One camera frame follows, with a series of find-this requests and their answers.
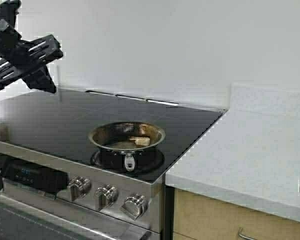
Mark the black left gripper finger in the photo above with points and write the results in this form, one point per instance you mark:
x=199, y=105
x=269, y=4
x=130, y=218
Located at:
x=46, y=83
x=32, y=81

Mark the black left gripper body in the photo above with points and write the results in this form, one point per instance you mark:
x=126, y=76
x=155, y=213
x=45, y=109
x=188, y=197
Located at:
x=20, y=58

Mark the steel frying pan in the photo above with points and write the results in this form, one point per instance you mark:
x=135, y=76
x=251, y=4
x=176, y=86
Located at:
x=115, y=151

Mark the raw grey shrimp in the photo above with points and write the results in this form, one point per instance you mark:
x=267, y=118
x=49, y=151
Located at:
x=140, y=140

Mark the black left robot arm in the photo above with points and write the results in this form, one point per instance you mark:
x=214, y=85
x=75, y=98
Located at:
x=8, y=14

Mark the stainless steel kitchen stove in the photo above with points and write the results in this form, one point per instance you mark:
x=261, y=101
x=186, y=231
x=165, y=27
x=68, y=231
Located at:
x=44, y=144

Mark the left steel stove knob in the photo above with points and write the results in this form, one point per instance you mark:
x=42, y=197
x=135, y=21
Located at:
x=78, y=187

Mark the steel stove knob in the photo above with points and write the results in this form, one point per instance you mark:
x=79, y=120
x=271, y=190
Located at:
x=78, y=187
x=134, y=206
x=105, y=196

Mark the middle steel stove knob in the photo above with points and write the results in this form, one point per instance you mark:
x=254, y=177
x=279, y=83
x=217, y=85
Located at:
x=105, y=196

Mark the right steel stove knob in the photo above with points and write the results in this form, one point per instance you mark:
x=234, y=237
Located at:
x=134, y=206

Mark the wooden base cabinet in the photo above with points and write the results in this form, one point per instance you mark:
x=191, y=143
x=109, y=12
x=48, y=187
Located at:
x=197, y=217

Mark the steel drawer handle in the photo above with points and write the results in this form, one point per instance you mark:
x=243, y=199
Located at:
x=243, y=236

